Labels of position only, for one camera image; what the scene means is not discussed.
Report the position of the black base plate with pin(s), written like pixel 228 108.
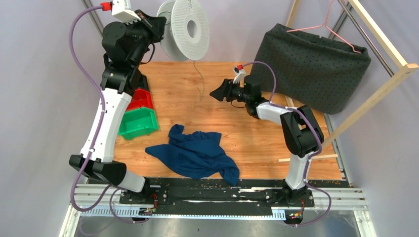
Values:
pixel 208 197

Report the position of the blue cloth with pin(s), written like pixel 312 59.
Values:
pixel 196 155

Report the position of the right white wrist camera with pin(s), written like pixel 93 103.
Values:
pixel 239 74

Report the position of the aluminium rail frame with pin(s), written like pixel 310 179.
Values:
pixel 90 198

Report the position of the wooden frame rack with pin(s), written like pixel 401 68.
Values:
pixel 380 123

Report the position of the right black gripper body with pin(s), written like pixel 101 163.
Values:
pixel 237 93

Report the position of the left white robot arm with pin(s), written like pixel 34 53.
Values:
pixel 125 45

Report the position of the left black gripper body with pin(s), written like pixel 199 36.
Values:
pixel 141 37

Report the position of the red plastic bin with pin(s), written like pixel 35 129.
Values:
pixel 141 98

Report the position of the black plastic bin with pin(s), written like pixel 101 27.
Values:
pixel 143 83

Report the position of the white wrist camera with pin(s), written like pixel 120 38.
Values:
pixel 239 74
pixel 121 10

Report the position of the dark dotted fabric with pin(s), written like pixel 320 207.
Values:
pixel 316 71

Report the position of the green plastic bin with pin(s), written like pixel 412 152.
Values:
pixel 138 122

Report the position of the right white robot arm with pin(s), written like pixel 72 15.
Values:
pixel 302 134

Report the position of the white cable spool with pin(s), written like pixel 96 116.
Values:
pixel 187 32

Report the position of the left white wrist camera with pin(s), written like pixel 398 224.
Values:
pixel 121 10

